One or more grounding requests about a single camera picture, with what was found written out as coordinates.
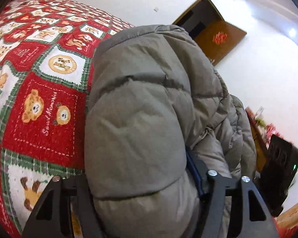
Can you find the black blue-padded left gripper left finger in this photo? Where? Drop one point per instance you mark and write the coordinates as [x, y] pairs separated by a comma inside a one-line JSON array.
[[51, 216]]

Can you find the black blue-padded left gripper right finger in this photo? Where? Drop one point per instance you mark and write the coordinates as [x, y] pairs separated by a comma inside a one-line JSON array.
[[249, 215]]

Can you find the grey puffer jacket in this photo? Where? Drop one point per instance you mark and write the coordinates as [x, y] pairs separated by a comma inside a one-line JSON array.
[[154, 94]]

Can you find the brown wooden dresser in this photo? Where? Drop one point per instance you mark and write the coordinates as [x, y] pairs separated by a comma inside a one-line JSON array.
[[261, 149]]

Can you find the red white floral cloth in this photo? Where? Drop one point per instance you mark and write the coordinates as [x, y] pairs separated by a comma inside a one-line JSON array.
[[270, 131]]

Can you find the green item on dresser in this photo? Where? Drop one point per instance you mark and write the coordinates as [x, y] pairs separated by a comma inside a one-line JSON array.
[[259, 118]]

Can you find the brown wooden door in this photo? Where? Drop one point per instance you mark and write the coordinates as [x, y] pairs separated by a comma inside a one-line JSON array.
[[215, 53]]

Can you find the red double-happiness door sticker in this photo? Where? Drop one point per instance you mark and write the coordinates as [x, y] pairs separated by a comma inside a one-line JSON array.
[[220, 38]]

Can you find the red white patchwork bedspread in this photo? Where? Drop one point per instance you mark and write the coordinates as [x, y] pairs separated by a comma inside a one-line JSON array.
[[46, 51]]

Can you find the dark wooden door frame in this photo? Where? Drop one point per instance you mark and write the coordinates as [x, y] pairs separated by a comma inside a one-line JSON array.
[[197, 17]]

